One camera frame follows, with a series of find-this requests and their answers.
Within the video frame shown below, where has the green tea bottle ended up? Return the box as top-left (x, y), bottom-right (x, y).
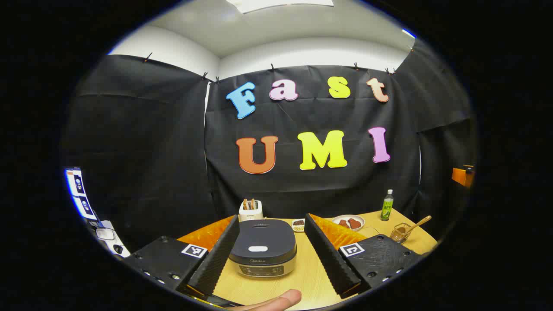
top-left (380, 189), bottom-right (394, 222)

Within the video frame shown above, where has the black silver rice cooker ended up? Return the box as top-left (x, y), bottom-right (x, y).
top-left (228, 219), bottom-right (298, 278)

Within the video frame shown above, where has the wooden spoon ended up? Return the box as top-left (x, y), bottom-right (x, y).
top-left (400, 215), bottom-right (432, 237)

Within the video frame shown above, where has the white toaster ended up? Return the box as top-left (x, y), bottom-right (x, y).
top-left (238, 200), bottom-right (264, 222)

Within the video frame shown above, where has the white round plate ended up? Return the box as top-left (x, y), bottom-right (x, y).
top-left (332, 215), bottom-right (365, 232)

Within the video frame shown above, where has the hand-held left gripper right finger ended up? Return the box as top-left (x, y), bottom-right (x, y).
top-left (304, 213), bottom-right (426, 299)

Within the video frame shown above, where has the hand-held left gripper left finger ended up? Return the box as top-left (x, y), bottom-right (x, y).
top-left (123, 215), bottom-right (240, 298)

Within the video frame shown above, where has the white side desk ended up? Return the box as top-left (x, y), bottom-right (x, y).
top-left (89, 219), bottom-right (130, 258)

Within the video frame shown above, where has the black backdrop cloth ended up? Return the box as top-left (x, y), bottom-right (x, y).
top-left (60, 39), bottom-right (478, 255)

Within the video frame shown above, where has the large ceiling light panel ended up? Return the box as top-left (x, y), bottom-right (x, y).
top-left (227, 0), bottom-right (335, 13)

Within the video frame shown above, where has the computer monitor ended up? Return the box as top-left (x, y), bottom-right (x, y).
top-left (65, 168), bottom-right (98, 221)

